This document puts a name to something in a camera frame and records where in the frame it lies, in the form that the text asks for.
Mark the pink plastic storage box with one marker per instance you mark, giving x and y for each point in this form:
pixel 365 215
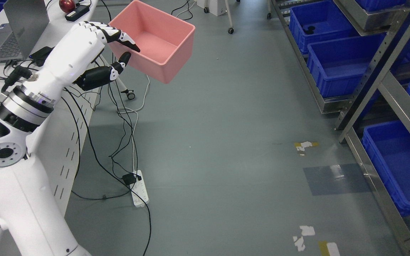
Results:
pixel 165 41

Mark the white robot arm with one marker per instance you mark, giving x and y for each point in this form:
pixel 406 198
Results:
pixel 28 209

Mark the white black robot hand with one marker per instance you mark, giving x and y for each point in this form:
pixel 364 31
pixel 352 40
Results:
pixel 68 61

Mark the white power strip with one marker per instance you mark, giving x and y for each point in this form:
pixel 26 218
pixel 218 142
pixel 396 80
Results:
pixel 138 191

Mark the grey laptop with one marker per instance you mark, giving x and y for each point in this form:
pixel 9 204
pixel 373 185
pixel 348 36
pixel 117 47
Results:
pixel 27 20

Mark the red apple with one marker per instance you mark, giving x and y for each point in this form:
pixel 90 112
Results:
pixel 67 6

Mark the steel shelf rack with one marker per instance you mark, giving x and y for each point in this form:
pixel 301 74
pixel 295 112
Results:
pixel 378 77

